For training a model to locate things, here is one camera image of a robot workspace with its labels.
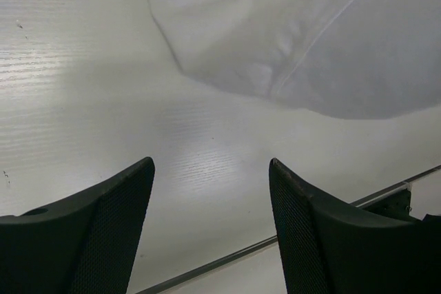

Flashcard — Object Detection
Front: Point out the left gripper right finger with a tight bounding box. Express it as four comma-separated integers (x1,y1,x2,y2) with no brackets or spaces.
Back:
269,159,440,293

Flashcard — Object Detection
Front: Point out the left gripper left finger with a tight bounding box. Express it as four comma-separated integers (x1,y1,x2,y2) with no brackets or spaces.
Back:
1,157,155,293

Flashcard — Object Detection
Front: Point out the white skirt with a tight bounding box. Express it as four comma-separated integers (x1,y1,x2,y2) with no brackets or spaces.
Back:
148,0,440,119

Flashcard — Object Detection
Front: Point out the aluminium table edge rail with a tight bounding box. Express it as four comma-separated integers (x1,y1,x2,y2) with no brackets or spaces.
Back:
139,165,440,293

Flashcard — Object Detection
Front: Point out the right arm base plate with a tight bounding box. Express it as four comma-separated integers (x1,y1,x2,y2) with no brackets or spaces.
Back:
353,187,416,222

